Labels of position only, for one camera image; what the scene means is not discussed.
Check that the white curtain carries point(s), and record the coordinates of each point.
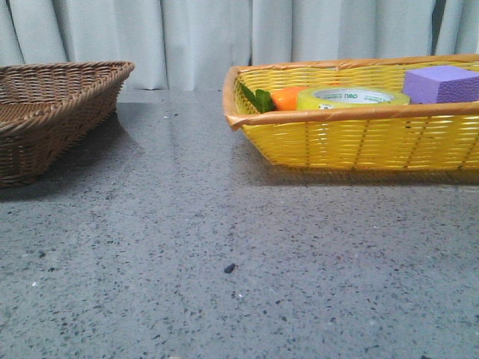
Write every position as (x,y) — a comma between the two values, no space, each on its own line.
(190,45)

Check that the yellow packing tape roll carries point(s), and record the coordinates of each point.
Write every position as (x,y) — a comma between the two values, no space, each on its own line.
(346,97)

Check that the purple foam block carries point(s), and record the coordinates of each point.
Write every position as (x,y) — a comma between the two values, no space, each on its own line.
(441,84)

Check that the orange toy carrot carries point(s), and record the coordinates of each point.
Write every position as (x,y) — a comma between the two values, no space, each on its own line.
(284,99)

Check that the brown wicker basket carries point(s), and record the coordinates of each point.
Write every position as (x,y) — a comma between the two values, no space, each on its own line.
(47,108)

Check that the small black debris piece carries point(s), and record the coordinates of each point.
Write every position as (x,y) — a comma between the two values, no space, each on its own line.
(229,269)

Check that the yellow woven basket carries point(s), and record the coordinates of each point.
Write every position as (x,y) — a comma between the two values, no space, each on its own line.
(431,137)

